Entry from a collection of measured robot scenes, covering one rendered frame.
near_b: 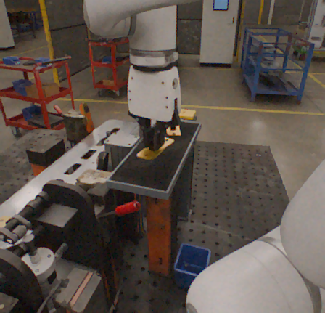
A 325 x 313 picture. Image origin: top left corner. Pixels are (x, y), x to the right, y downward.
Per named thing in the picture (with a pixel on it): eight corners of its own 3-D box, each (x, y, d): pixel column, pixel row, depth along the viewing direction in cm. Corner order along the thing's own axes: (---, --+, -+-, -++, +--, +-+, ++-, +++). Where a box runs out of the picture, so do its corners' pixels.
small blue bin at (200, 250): (180, 260, 94) (181, 242, 90) (209, 267, 91) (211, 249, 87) (172, 287, 85) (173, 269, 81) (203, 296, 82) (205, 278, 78)
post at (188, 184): (175, 206, 119) (178, 112, 98) (191, 210, 117) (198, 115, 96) (170, 218, 112) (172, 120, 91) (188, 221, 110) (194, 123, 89)
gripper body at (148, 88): (186, 59, 50) (183, 114, 56) (140, 54, 55) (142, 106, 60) (167, 66, 45) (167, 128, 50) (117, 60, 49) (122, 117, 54)
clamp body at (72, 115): (80, 171, 143) (69, 107, 126) (104, 176, 139) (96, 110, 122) (68, 182, 134) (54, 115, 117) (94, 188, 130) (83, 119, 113)
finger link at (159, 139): (174, 119, 55) (173, 147, 58) (160, 116, 56) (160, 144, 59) (167, 125, 52) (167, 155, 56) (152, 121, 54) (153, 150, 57)
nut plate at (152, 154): (156, 140, 63) (156, 135, 62) (170, 144, 61) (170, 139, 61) (136, 156, 56) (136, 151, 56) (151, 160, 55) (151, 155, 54)
